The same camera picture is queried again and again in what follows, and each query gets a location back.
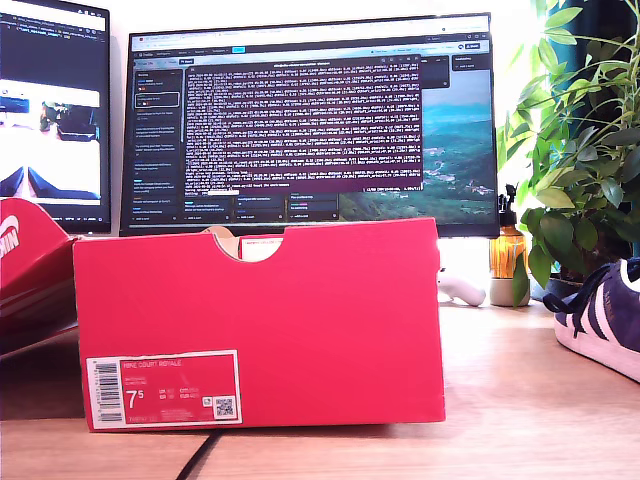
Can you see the narrow black computer monitor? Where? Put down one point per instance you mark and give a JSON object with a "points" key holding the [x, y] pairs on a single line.
{"points": [[50, 50]]}

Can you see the red shoebox lid white logo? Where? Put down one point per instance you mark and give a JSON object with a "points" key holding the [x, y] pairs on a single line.
{"points": [[30, 280]]}

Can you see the blue suede sneaker white stripes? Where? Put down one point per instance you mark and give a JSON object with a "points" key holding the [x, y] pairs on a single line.
{"points": [[610, 320]]}

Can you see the black plant tray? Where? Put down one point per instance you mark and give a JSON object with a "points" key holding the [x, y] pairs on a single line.
{"points": [[562, 290]]}

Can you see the red cardboard shoebox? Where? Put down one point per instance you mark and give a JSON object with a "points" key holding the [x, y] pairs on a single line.
{"points": [[300, 325]]}

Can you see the wide black computer monitor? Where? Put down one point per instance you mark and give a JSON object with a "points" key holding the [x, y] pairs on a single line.
{"points": [[300, 125]]}

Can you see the small white pot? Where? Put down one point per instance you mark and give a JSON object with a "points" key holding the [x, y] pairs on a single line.
{"points": [[502, 292]]}

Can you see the amber spray bottle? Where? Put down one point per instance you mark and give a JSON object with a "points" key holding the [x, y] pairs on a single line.
{"points": [[505, 255]]}

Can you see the green leafy potted plant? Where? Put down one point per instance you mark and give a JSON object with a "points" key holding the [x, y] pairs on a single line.
{"points": [[575, 200]]}

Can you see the crumpled packing paper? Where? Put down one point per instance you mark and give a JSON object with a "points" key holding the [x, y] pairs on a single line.
{"points": [[225, 242]]}

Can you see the white handheld controller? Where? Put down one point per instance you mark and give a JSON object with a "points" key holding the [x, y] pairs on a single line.
{"points": [[470, 295]]}

